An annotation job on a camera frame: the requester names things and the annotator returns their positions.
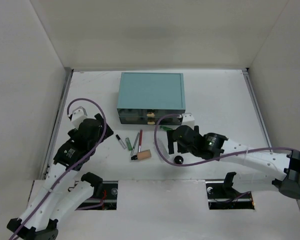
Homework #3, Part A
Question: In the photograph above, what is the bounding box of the green small tube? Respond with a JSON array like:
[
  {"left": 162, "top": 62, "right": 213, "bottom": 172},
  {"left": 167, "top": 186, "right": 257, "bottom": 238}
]
[{"left": 159, "top": 125, "right": 174, "bottom": 132}]

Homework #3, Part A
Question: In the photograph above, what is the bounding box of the red makeup pencil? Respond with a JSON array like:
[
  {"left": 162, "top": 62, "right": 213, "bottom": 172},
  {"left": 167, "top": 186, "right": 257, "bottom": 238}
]
[{"left": 138, "top": 129, "right": 143, "bottom": 153}]

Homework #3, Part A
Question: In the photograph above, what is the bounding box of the beige foundation bottle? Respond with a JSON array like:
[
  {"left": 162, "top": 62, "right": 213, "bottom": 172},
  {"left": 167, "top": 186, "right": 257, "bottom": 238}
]
[{"left": 130, "top": 149, "right": 152, "bottom": 161}]

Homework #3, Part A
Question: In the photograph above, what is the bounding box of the clear mascara tube black cap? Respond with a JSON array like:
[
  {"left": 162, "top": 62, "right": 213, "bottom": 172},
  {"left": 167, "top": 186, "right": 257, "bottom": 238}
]
[{"left": 115, "top": 134, "right": 127, "bottom": 149}]

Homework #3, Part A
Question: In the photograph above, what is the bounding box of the grey makeup pencil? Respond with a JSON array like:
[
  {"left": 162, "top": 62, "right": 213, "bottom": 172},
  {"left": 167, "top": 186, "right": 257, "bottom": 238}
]
[{"left": 130, "top": 132, "right": 140, "bottom": 156}]

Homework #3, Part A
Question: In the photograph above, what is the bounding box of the green lip balm tube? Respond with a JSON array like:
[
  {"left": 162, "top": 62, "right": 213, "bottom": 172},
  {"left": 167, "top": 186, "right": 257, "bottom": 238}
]
[{"left": 125, "top": 137, "right": 133, "bottom": 151}]

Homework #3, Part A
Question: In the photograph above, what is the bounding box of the teal drawer box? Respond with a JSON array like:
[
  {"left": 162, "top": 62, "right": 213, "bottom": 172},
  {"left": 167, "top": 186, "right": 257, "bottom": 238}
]
[{"left": 117, "top": 72, "right": 186, "bottom": 110}]

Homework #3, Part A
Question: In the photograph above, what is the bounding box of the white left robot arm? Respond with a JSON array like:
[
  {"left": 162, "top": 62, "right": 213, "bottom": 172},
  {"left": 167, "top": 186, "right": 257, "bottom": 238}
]
[{"left": 7, "top": 113, "right": 114, "bottom": 240}]

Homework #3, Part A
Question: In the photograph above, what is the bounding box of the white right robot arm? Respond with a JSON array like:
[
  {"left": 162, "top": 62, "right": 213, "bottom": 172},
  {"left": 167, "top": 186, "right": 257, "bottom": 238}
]
[{"left": 167, "top": 125, "right": 300, "bottom": 200}]

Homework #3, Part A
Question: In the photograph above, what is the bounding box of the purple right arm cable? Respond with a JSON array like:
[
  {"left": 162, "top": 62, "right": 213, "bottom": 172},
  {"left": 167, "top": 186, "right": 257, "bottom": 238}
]
[{"left": 153, "top": 113, "right": 300, "bottom": 167}]

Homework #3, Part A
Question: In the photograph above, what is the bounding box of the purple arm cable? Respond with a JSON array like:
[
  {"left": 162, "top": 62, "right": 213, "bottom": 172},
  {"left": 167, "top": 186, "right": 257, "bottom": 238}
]
[
  {"left": 7, "top": 98, "right": 108, "bottom": 240},
  {"left": 153, "top": 113, "right": 300, "bottom": 167}
]

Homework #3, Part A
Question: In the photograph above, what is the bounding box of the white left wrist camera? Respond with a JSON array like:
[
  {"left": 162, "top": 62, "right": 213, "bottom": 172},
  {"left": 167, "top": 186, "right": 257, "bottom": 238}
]
[{"left": 70, "top": 106, "right": 88, "bottom": 129}]

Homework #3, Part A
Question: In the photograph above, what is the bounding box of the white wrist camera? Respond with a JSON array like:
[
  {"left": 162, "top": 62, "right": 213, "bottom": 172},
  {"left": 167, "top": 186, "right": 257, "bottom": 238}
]
[
  {"left": 70, "top": 106, "right": 88, "bottom": 129},
  {"left": 181, "top": 113, "right": 195, "bottom": 129}
]

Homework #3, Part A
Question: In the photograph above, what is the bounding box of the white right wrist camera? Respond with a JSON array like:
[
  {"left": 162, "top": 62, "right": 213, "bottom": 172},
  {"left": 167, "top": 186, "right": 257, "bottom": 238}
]
[{"left": 181, "top": 113, "right": 195, "bottom": 129}]

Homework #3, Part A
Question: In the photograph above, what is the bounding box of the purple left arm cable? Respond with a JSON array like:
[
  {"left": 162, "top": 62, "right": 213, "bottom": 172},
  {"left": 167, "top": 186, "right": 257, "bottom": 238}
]
[{"left": 7, "top": 98, "right": 108, "bottom": 240}]

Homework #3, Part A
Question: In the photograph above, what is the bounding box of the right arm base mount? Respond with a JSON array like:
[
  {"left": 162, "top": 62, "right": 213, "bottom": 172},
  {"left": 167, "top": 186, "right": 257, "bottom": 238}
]
[{"left": 206, "top": 183, "right": 255, "bottom": 210}]

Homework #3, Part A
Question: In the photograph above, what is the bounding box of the left aluminium table rail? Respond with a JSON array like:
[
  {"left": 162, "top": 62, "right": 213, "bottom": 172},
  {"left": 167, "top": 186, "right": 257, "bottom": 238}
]
[{"left": 38, "top": 67, "right": 74, "bottom": 180}]

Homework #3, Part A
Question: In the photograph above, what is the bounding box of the aluminium table rail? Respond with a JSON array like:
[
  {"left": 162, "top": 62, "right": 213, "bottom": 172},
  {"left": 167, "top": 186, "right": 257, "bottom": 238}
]
[
  {"left": 38, "top": 67, "right": 74, "bottom": 180},
  {"left": 242, "top": 68, "right": 272, "bottom": 147}
]

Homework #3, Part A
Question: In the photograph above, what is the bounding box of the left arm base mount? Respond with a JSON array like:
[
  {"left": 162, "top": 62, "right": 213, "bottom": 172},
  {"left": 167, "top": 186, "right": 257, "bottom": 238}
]
[{"left": 78, "top": 181, "right": 119, "bottom": 211}]

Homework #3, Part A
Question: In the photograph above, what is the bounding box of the right aluminium table rail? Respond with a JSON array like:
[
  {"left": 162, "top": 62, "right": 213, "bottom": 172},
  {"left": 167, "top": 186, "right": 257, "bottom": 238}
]
[{"left": 242, "top": 68, "right": 272, "bottom": 147}]

